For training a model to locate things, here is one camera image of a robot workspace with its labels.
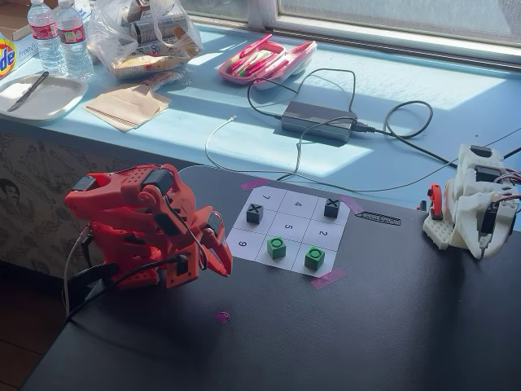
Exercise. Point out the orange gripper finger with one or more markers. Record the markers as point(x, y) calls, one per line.
point(226, 254)
point(216, 258)

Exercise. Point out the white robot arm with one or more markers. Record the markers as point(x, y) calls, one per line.
point(468, 203)

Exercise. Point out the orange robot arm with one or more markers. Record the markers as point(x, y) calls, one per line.
point(122, 191)

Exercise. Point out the black cube with cross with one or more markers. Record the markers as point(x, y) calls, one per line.
point(332, 207)
point(255, 213)

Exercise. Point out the white numbered grid paper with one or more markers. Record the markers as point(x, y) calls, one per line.
point(292, 228)

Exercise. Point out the small pink tape mark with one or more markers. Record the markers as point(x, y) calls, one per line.
point(222, 317)

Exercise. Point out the purple tape strip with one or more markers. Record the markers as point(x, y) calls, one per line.
point(253, 183)
point(328, 279)
point(354, 203)

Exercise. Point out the black table clamp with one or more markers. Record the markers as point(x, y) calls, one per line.
point(93, 281)

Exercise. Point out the brown paper napkin stack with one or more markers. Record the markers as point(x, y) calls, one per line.
point(123, 105)

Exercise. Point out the black power adapter brick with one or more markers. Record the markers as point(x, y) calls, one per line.
point(316, 120)

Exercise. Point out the printed snack wrapper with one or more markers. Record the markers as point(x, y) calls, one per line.
point(162, 77)

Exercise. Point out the striped black white sticker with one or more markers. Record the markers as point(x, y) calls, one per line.
point(377, 218)

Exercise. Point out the patterned beige cloth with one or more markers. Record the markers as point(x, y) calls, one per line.
point(36, 195)

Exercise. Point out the pink open pencil case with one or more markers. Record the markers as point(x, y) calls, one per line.
point(281, 67)

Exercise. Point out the pink pen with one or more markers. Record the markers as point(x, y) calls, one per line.
point(257, 44)

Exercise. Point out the printed silver can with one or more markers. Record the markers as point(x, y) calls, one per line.
point(151, 29)

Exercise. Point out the white square plate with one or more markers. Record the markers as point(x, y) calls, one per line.
point(46, 97)

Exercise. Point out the clear plastic bag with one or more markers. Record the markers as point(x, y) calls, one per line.
point(112, 36)

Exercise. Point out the black plastic knife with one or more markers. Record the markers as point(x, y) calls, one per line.
point(28, 90)

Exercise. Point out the clear water bottle green label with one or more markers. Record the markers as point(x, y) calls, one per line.
point(74, 45)

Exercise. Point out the clear water bottle red label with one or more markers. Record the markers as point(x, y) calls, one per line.
point(46, 40)

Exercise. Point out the white Tide detergent box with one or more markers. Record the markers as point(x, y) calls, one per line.
point(7, 57)

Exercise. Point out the brown cardboard box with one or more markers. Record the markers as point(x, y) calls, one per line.
point(13, 16)

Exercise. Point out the orange wrist camera box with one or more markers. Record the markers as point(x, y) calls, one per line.
point(182, 273)

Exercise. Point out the window frame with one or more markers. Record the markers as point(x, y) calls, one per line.
point(386, 30)

